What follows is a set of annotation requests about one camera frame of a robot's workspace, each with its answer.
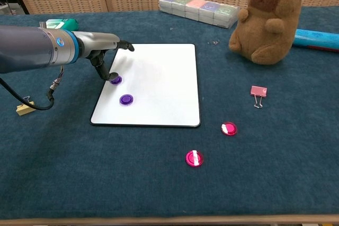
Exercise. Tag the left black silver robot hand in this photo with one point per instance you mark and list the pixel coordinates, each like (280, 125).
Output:
(98, 42)

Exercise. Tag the purple disc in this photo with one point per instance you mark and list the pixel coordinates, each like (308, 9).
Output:
(126, 99)
(117, 80)

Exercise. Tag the pink disc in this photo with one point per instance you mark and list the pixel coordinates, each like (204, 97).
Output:
(194, 158)
(228, 128)

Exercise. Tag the white board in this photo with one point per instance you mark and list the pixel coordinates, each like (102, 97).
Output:
(164, 85)

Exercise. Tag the green wet wipes pack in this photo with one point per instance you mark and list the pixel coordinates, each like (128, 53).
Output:
(67, 24)

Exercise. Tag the yellow binder clip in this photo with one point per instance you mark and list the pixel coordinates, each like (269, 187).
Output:
(22, 110)

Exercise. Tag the clear-wrapped tissue packs row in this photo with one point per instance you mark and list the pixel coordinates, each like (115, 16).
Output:
(198, 9)

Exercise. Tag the small metal paper clip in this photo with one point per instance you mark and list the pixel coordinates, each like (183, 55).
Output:
(214, 42)

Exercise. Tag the blue table cloth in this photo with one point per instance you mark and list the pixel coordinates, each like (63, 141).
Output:
(132, 178)

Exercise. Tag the pink binder clip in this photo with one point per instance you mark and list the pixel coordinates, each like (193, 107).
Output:
(258, 91)

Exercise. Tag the brown capybara plush toy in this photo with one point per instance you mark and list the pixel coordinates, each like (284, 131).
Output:
(267, 25)

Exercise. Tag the blue cylindrical tube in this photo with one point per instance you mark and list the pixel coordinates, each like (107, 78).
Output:
(317, 39)

